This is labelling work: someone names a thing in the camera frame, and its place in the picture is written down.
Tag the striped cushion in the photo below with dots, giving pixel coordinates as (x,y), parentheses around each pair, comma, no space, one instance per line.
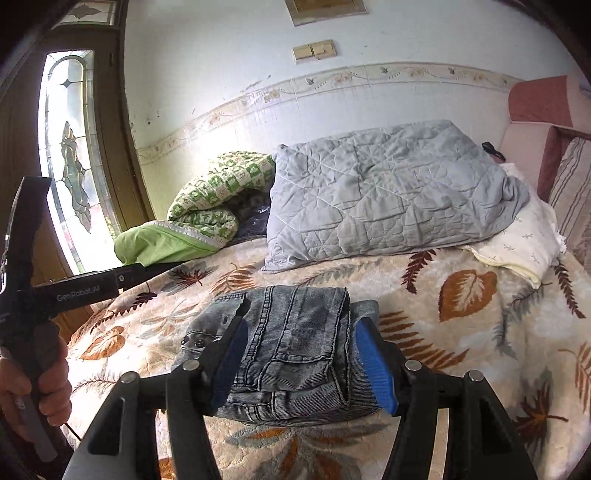
(575,194)

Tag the framed wall picture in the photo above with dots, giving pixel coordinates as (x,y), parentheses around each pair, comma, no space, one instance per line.
(325,10)

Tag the beige wall switch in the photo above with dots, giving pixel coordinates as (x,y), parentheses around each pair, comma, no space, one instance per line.
(303,53)
(324,48)

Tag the leaf print blanket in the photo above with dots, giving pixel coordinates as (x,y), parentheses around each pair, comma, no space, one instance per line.
(461,332)

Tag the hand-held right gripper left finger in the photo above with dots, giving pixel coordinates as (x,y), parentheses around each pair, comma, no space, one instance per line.
(228,364)

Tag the small black object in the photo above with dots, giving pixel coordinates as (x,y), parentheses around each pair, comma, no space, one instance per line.
(491,150)

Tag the wooden door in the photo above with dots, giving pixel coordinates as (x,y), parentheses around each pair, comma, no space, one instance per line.
(23,115)

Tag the green patterned quilt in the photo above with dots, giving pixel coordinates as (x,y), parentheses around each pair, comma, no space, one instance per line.
(217,184)

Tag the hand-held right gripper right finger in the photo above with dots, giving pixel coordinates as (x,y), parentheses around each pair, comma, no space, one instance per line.
(376,364)

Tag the white floral pillow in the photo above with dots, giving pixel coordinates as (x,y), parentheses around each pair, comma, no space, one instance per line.
(521,244)

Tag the stained glass window pane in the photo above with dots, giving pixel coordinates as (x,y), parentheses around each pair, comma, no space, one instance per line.
(69,152)

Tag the dark purple cloth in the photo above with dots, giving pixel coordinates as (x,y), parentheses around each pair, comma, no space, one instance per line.
(251,217)

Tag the grey-blue denim pants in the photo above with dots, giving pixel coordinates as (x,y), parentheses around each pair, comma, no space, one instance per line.
(295,332)

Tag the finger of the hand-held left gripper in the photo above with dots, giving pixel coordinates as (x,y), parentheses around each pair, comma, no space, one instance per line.
(129,277)

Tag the grey quilted blanket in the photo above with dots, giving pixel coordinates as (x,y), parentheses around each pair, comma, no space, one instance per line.
(392,194)

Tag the person's left hand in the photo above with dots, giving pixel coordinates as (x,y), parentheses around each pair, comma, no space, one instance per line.
(57,392)

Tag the pink padded headboard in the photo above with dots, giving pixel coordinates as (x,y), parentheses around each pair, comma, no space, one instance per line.
(540,101)

